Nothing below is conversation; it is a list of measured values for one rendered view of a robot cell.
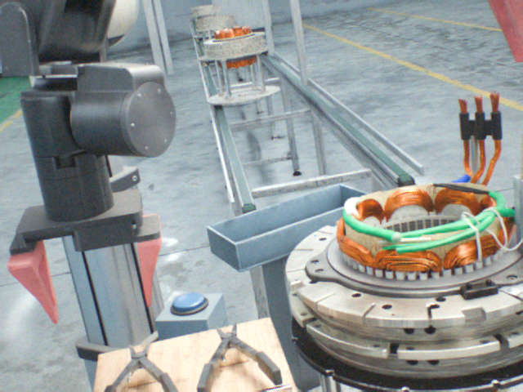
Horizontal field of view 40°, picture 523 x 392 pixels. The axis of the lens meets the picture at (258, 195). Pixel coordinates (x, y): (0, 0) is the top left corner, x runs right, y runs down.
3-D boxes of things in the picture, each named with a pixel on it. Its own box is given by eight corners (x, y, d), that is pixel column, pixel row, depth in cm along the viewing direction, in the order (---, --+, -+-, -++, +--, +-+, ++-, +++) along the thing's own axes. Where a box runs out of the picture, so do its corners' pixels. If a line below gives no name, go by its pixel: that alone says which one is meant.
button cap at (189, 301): (208, 297, 93) (207, 290, 93) (198, 312, 90) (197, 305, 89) (180, 298, 94) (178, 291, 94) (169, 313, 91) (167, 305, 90)
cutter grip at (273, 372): (283, 384, 64) (281, 368, 63) (275, 387, 63) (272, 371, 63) (265, 364, 67) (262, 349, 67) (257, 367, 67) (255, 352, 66)
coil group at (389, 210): (435, 218, 88) (433, 186, 87) (387, 227, 88) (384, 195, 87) (431, 213, 90) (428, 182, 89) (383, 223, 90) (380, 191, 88)
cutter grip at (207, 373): (207, 403, 63) (204, 386, 62) (198, 403, 63) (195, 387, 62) (215, 376, 66) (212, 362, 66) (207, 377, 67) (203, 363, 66)
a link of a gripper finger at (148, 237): (175, 316, 62) (157, 216, 59) (92, 331, 62) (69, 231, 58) (172, 283, 69) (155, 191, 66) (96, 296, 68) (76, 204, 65)
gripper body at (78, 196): (144, 232, 60) (127, 147, 57) (19, 254, 59) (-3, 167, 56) (144, 207, 66) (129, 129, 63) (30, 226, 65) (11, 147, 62)
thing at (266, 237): (359, 332, 129) (340, 183, 120) (397, 357, 119) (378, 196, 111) (236, 385, 119) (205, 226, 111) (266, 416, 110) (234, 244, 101)
